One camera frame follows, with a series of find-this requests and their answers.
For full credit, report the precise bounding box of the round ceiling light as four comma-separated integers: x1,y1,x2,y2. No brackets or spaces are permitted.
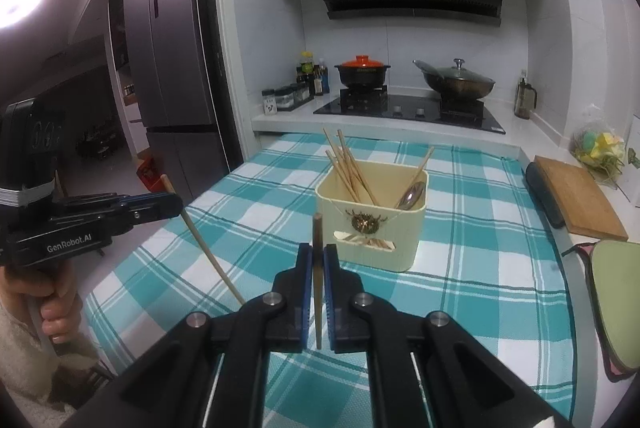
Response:
0,0,47,30

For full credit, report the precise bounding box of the row of spice jars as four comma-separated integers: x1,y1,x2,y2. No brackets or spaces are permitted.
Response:
275,81,314,112

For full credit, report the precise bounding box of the metal spoon with wooden handle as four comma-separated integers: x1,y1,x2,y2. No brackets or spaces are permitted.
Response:
399,147,435,208

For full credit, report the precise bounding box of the person's left forearm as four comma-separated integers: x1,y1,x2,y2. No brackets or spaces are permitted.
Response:
0,303,118,414

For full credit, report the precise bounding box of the wooden cutting board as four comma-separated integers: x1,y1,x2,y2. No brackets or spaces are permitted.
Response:
531,155,629,243

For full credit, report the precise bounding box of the bag of colourful sponges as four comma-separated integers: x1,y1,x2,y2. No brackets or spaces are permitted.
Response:
571,118,629,190

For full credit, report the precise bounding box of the group of sauce bottles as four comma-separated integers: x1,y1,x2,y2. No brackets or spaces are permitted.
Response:
297,51,331,97

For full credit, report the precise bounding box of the grey refrigerator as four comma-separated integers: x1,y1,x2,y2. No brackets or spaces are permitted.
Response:
122,0,232,209

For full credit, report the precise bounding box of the person's left hand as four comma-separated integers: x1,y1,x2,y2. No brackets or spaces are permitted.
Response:
0,267,84,345

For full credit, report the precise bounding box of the cream utensil holder box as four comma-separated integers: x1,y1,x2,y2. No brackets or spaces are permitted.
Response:
315,158,430,273

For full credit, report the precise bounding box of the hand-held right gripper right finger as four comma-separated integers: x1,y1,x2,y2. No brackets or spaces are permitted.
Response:
324,244,576,428

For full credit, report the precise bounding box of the glass carafe with handle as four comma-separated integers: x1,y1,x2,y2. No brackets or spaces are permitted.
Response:
513,69,539,120

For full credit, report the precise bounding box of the dark door frame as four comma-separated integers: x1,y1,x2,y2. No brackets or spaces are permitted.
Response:
194,0,237,176

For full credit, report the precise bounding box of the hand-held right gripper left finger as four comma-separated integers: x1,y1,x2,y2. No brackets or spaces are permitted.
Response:
60,244,314,428

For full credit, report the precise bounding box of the wok with glass lid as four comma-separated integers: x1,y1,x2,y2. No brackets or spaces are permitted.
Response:
412,58,497,102

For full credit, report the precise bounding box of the black pot with orange lid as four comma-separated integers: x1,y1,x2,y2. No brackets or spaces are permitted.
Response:
333,54,394,90

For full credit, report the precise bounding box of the wooden chopstick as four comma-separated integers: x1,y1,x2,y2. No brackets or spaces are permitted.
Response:
337,130,379,206
312,214,324,350
334,157,367,205
160,174,247,306
344,146,372,205
326,151,360,204
323,128,362,203

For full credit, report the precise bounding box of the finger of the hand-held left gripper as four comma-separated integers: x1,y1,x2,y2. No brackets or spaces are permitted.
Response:
52,193,184,236

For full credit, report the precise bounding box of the black gas hob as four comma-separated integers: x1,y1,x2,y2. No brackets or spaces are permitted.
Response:
313,85,507,135

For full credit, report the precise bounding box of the teal checked tablecloth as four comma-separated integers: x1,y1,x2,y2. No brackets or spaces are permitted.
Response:
82,133,588,428

